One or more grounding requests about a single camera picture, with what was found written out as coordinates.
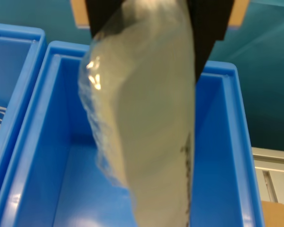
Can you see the blue bin with cotton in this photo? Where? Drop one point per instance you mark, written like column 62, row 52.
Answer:
column 215, row 142

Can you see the blue bin with masks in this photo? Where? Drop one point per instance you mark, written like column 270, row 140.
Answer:
column 26, row 47

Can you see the brown cardboard sheet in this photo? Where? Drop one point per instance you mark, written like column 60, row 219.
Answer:
column 279, row 215

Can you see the printed white cotton packet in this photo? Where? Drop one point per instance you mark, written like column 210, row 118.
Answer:
column 151, row 118

